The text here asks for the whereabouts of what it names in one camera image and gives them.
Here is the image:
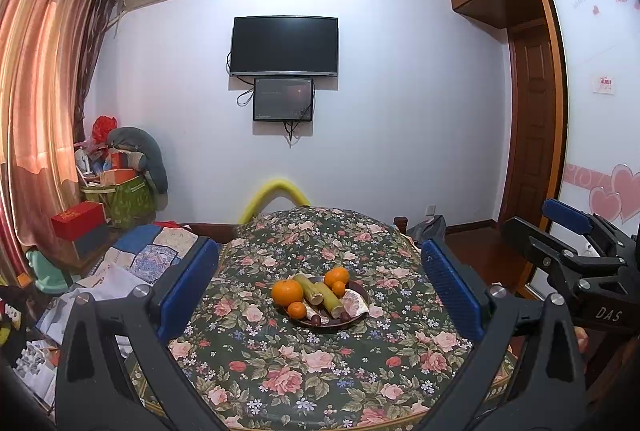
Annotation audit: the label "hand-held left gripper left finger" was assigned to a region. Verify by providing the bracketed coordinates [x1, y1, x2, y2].
[54, 237, 221, 431]

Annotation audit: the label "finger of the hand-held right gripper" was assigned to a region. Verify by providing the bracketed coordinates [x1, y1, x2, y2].
[502, 217, 626, 284]
[542, 198, 640, 262]

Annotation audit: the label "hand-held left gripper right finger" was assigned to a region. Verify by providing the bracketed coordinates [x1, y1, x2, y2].
[420, 238, 588, 431]

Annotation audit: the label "large orange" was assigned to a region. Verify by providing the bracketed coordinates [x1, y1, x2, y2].
[271, 278, 305, 308]
[324, 266, 349, 289]

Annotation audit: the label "yellow-green sugarcane piece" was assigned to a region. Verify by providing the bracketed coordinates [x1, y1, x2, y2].
[314, 282, 343, 318]
[293, 273, 323, 306]

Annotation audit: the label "dark brown round plate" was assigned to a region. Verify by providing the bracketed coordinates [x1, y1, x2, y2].
[277, 277, 370, 328]

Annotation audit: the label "patchwork quilt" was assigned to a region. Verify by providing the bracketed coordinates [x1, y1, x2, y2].
[75, 223, 211, 302]

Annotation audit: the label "black bag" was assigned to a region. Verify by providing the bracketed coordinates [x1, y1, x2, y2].
[407, 215, 447, 242]

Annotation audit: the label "white heart-print sliding door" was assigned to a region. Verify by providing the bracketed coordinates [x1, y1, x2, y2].
[545, 0, 640, 262]

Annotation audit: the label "scattered white papers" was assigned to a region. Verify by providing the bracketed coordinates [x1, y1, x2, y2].
[37, 263, 131, 362]

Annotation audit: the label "wooden door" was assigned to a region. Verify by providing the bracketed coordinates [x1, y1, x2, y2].
[507, 23, 566, 232]

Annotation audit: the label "red gift box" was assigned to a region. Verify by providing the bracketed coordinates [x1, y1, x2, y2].
[51, 202, 108, 242]

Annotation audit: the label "teal plastic stool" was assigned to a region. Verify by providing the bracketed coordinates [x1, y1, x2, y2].
[25, 248, 71, 294]

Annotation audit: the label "dark green floral tablecloth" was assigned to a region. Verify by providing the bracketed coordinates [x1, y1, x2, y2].
[125, 206, 521, 431]

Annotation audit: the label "red plastic bag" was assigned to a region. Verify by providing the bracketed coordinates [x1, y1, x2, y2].
[91, 116, 118, 146]

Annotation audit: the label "small black monitor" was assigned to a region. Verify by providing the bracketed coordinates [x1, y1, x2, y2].
[253, 77, 315, 122]

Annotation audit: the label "orange-pink curtain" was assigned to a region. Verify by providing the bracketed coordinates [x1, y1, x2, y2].
[0, 0, 123, 282]

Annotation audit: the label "black wall television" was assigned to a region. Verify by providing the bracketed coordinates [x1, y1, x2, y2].
[230, 16, 340, 78]

